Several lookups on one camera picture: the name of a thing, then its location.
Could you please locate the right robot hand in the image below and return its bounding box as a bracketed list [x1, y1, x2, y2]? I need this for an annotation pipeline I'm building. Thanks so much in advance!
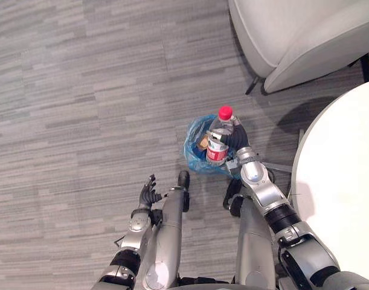
[206, 116, 250, 150]

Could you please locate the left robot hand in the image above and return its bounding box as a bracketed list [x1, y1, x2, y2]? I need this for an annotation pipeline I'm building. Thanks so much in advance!
[138, 173, 163, 210]

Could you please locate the clear bottle with red cap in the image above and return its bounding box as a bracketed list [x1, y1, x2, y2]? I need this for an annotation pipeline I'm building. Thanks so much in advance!
[205, 105, 236, 166]

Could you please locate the brown paper rubbish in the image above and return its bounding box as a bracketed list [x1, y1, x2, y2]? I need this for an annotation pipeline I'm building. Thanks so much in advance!
[196, 134, 210, 150]

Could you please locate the blue plastic trash bag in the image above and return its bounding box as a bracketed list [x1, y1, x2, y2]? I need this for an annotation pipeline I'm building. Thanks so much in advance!
[183, 114, 241, 180]

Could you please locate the round white tea table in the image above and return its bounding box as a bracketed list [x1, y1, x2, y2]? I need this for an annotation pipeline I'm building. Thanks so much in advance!
[289, 79, 369, 283]

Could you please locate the left silver robot leg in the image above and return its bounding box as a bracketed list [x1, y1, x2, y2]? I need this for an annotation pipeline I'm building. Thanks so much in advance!
[135, 170, 191, 290]

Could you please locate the silver robot leg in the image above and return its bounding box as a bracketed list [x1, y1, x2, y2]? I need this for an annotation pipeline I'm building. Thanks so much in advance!
[135, 170, 191, 290]
[222, 178, 277, 290]

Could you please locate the right silver robot leg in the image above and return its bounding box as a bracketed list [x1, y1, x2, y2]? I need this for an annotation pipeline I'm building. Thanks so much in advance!
[222, 178, 277, 290]

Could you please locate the white upholstered armchair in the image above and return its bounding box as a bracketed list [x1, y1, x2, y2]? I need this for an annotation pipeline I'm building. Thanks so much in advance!
[227, 0, 369, 95]

